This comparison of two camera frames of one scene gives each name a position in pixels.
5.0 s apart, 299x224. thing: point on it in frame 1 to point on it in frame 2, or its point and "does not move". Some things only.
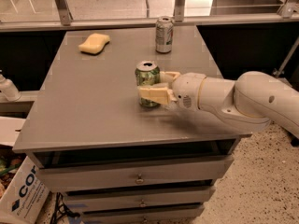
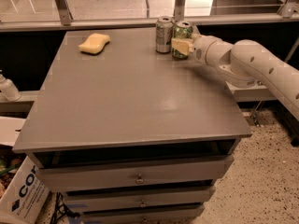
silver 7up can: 163,35 does not move
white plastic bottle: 8,89 does not move
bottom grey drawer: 181,212 does not move
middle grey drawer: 84,201 does not move
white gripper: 186,90 to 199,48
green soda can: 148,73 to 183,30
